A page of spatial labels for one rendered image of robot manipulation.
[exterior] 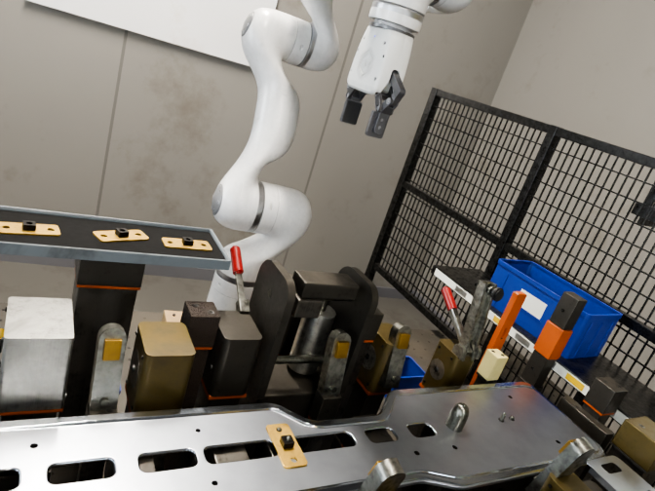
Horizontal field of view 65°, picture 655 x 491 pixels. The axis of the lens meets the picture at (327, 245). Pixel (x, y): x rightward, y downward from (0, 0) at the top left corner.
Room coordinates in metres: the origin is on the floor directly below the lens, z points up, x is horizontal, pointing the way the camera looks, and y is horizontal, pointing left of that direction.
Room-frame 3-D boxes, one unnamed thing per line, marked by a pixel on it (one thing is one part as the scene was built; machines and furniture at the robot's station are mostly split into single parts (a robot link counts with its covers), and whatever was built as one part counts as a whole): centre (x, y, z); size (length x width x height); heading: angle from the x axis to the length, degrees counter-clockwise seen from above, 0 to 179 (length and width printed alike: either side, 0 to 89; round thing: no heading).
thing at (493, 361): (1.02, -0.42, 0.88); 0.04 x 0.04 x 0.37; 33
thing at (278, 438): (0.62, -0.03, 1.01); 0.08 x 0.04 x 0.01; 33
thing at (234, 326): (0.78, 0.11, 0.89); 0.12 x 0.07 x 0.38; 33
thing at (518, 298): (1.05, -0.43, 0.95); 0.03 x 0.01 x 0.50; 123
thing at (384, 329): (0.95, -0.17, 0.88); 0.11 x 0.07 x 0.37; 33
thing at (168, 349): (0.68, 0.19, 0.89); 0.12 x 0.08 x 0.38; 33
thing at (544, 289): (1.35, -0.63, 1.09); 0.30 x 0.17 x 0.13; 36
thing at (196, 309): (0.75, 0.16, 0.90); 0.05 x 0.05 x 0.40; 33
